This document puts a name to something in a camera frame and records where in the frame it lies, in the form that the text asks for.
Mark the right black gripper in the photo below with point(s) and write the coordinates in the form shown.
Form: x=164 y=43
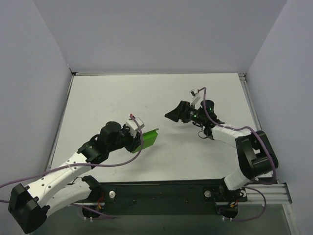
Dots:
x=183 y=111

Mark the aluminium frame rail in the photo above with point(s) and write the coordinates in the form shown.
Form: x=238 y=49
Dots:
x=242 y=77

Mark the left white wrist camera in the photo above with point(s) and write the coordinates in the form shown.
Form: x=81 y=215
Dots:
x=135 y=124

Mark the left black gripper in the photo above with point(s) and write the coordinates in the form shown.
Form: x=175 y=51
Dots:
x=133 y=143

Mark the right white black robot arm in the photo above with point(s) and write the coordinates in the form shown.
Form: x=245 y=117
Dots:
x=255 y=154

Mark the green paper box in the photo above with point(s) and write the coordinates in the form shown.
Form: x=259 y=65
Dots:
x=149 y=139

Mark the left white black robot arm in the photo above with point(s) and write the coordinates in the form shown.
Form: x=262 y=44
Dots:
x=32 y=204

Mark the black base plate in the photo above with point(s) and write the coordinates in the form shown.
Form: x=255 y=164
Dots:
x=186 y=197

